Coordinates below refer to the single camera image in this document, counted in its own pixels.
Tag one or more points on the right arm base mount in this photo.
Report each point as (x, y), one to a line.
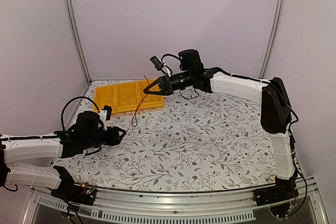
(282, 190)

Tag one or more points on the yellow bin left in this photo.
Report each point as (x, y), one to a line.
(104, 95)

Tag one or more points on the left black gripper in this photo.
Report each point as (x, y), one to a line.
(113, 139)

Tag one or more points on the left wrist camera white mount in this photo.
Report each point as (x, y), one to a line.
(105, 115)

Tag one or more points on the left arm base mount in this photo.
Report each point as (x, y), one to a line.
(70, 192)

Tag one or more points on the aluminium frame post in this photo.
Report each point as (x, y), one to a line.
(76, 39)
(272, 38)

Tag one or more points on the aluminium front rail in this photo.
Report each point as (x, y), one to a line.
(232, 206)

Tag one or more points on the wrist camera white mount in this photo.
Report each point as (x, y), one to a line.
(161, 66)
(105, 115)

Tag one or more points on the right aluminium frame post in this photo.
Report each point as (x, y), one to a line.
(272, 38)

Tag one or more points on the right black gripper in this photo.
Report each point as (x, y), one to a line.
(164, 91)

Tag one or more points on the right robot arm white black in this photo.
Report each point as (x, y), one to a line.
(276, 113)

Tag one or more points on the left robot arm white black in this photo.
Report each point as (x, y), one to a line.
(90, 130)

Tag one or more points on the left aluminium frame post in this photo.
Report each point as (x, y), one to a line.
(76, 39)

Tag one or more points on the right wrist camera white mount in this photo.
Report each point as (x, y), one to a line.
(161, 66)

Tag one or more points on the floral patterned table mat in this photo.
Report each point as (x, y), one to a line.
(196, 141)

